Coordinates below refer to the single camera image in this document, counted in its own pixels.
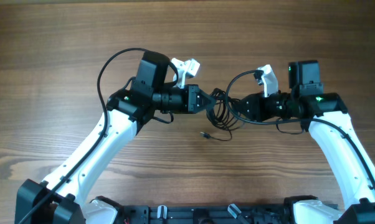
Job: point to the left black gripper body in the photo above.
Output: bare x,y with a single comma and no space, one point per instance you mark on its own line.
177,99

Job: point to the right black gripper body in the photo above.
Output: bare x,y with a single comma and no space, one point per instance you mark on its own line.
277,105

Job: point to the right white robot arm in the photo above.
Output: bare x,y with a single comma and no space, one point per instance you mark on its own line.
325,116

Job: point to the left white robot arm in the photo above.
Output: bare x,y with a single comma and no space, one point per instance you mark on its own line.
61,197

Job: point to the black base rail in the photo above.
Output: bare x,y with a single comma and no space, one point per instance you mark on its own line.
233,213

